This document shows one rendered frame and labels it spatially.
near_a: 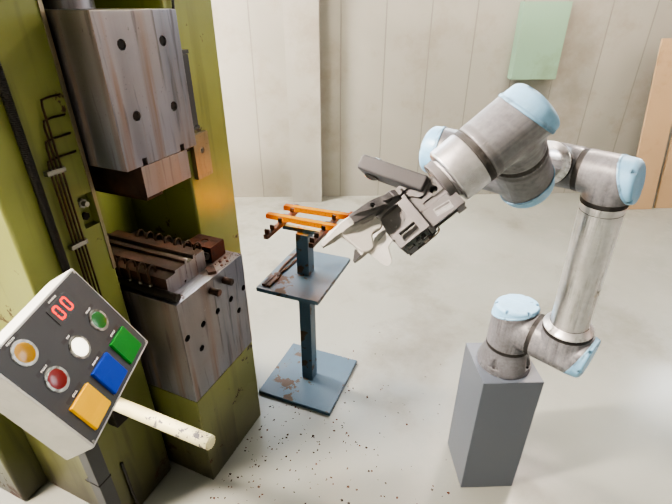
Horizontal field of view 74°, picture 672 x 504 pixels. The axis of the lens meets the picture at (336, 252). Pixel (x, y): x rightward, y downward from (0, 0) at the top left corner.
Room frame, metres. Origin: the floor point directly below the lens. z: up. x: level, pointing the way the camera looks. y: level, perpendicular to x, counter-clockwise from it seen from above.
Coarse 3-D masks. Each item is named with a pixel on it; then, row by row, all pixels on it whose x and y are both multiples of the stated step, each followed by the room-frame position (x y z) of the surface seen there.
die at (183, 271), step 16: (144, 240) 1.50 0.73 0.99; (160, 240) 1.50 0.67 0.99; (128, 256) 1.38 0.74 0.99; (144, 256) 1.38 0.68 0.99; (160, 256) 1.37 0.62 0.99; (144, 272) 1.29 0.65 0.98; (160, 272) 1.29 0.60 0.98; (176, 272) 1.29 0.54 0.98; (192, 272) 1.36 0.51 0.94; (160, 288) 1.25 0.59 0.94; (176, 288) 1.27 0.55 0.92
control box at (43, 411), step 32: (64, 288) 0.88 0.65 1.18; (32, 320) 0.76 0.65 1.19; (64, 320) 0.81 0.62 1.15; (0, 352) 0.65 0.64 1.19; (64, 352) 0.75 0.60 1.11; (96, 352) 0.81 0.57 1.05; (0, 384) 0.61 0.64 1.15; (32, 384) 0.64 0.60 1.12; (96, 384) 0.74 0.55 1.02; (32, 416) 0.62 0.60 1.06; (64, 416) 0.63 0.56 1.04; (64, 448) 0.62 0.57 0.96
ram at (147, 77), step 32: (64, 32) 1.23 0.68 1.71; (96, 32) 1.20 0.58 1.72; (128, 32) 1.29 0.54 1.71; (160, 32) 1.40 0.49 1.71; (64, 64) 1.25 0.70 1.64; (96, 64) 1.20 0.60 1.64; (128, 64) 1.27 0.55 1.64; (160, 64) 1.38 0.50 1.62; (96, 96) 1.21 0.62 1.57; (128, 96) 1.25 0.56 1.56; (160, 96) 1.36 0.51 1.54; (96, 128) 1.22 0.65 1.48; (128, 128) 1.23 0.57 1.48; (160, 128) 1.33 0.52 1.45; (192, 128) 1.46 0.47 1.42; (96, 160) 1.24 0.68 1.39; (128, 160) 1.21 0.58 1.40
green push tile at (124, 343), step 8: (120, 328) 0.91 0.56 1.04; (120, 336) 0.89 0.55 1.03; (128, 336) 0.91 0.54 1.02; (112, 344) 0.85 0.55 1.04; (120, 344) 0.87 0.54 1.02; (128, 344) 0.89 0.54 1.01; (136, 344) 0.91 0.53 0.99; (120, 352) 0.85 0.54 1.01; (128, 352) 0.87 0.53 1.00; (136, 352) 0.89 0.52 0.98; (128, 360) 0.85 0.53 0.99
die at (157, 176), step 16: (160, 160) 1.31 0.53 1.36; (176, 160) 1.37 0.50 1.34; (96, 176) 1.32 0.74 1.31; (112, 176) 1.29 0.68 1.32; (128, 176) 1.26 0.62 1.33; (144, 176) 1.25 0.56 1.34; (160, 176) 1.30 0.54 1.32; (176, 176) 1.36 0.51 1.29; (128, 192) 1.27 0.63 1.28; (144, 192) 1.24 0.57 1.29
